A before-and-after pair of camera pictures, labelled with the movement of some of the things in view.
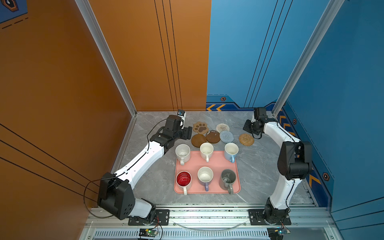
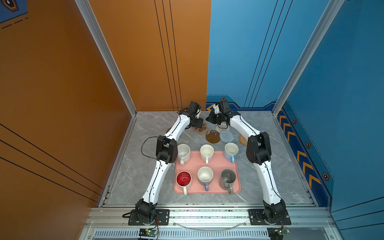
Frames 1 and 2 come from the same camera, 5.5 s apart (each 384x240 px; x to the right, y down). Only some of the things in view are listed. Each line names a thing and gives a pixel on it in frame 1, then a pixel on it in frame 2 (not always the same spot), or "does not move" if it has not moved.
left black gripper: x=187 y=133 to x=199 y=123
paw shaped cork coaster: x=200 y=127 does not move
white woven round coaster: x=222 y=127 does not move
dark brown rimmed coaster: x=213 y=136 does not move
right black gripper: x=246 y=127 to x=210 y=118
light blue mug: x=231 y=150 does not move
